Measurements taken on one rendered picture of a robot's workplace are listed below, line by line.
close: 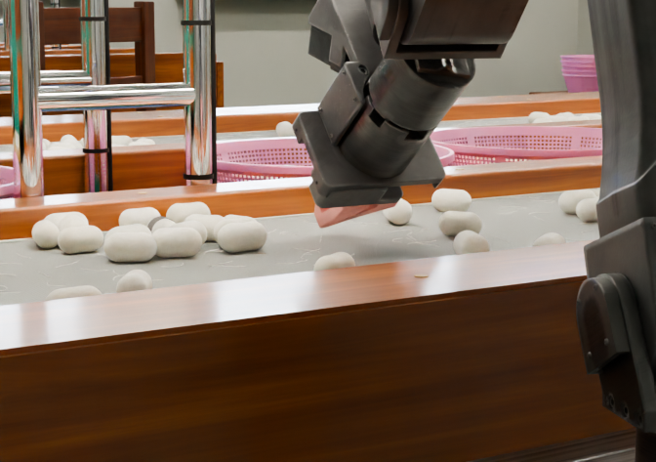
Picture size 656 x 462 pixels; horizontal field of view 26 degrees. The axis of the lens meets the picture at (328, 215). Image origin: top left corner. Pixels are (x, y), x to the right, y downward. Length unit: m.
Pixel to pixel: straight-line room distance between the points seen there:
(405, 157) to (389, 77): 0.07
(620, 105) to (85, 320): 0.28
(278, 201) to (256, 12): 5.62
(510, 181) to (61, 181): 0.45
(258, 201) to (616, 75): 0.58
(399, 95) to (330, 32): 0.10
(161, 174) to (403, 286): 0.74
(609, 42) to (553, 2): 7.22
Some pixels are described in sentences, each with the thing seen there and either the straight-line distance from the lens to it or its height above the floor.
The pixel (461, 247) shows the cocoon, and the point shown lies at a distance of 0.98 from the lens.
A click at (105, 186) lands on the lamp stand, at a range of 1.44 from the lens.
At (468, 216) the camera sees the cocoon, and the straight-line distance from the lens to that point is 1.08.
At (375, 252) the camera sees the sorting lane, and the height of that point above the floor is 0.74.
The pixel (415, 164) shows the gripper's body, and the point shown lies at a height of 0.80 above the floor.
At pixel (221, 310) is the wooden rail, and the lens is 0.72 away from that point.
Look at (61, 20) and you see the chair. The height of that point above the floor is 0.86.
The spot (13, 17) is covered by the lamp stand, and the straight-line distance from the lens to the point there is 1.15.
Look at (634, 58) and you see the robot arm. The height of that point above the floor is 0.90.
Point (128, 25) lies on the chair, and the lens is 3.77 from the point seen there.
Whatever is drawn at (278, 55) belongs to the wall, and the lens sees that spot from 6.86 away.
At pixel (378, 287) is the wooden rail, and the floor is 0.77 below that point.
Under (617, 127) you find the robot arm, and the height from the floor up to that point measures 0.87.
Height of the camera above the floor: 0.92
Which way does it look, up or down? 9 degrees down
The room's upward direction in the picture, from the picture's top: straight up
